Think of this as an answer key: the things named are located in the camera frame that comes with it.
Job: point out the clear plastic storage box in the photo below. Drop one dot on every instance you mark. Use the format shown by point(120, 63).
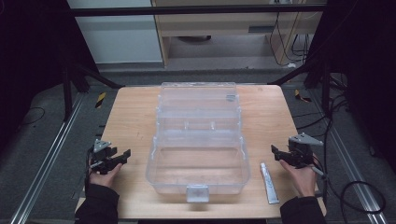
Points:
point(198, 146)

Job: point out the silver tube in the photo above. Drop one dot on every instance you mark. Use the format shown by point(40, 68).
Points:
point(269, 184)

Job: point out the black yellow striped tape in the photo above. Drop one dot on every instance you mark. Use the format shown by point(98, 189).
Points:
point(301, 96)
point(100, 100)

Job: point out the black horizontal frame bar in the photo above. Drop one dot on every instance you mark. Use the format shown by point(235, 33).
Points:
point(193, 10)

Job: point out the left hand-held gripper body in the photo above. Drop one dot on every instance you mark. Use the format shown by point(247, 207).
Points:
point(102, 155)

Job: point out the person's right hand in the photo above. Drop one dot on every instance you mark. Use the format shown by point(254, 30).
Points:
point(301, 182)

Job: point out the light wooden desk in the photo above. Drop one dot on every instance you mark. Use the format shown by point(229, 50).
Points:
point(224, 28)

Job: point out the aluminium floor rail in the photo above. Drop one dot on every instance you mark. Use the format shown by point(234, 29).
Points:
point(46, 158)
point(351, 165)

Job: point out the white cabinet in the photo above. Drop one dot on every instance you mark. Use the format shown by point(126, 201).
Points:
point(118, 34)

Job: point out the black metal stand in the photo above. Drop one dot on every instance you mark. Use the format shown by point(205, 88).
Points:
point(71, 90)
point(320, 84)

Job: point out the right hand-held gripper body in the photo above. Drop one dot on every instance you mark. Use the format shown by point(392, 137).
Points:
point(301, 150)

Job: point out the person's left hand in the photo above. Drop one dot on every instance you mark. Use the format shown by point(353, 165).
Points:
point(104, 179)

